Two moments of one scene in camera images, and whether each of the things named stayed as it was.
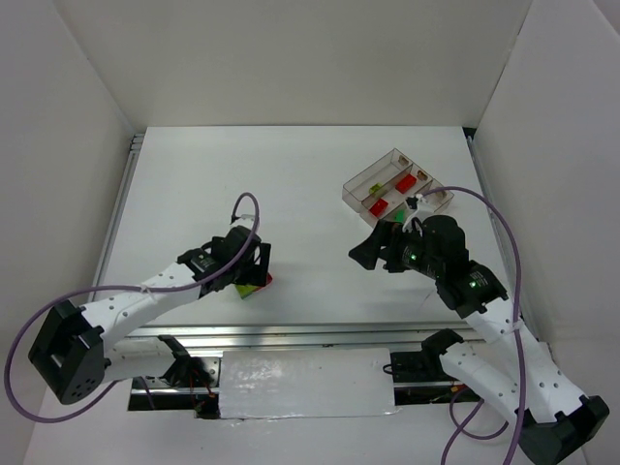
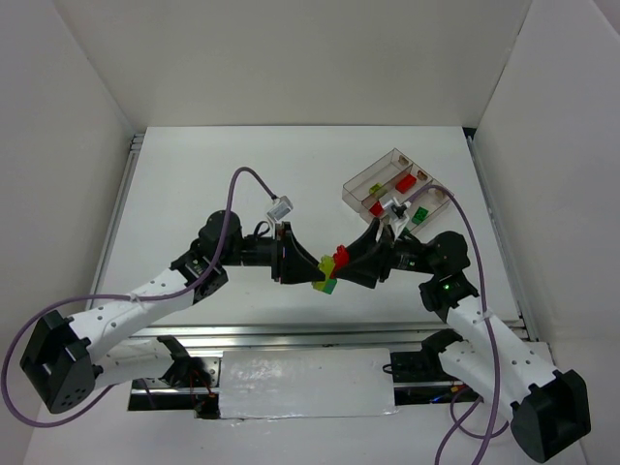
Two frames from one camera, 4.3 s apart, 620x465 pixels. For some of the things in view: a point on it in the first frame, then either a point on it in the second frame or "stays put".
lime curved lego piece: [375, 188] stays put
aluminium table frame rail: [306, 336] stays put
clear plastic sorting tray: [381, 191] stays put
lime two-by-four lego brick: [246, 290] -> [326, 265]
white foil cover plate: [311, 383] stays put
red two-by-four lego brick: [405, 184] stays put
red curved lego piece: [378, 207] stays put
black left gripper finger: [257, 274] -> [294, 270]
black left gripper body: [262, 262] -> [279, 252]
